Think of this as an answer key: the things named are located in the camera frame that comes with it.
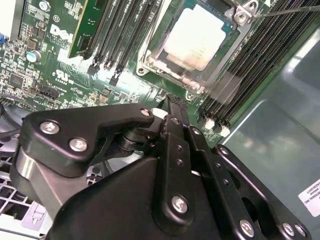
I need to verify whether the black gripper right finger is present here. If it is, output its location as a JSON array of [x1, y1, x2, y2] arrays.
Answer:
[[177, 99, 312, 240]]

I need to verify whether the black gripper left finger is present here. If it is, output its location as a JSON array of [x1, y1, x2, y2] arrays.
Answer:
[[9, 94, 200, 236]]

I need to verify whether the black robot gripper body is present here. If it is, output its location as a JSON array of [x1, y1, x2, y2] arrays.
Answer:
[[46, 157, 237, 240]]

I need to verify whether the silver square CPU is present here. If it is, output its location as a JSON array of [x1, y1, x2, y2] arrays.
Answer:
[[162, 4, 235, 72]]

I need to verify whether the thin wire locking lever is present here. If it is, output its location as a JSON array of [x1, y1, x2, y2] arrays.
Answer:
[[249, 4, 320, 19]]

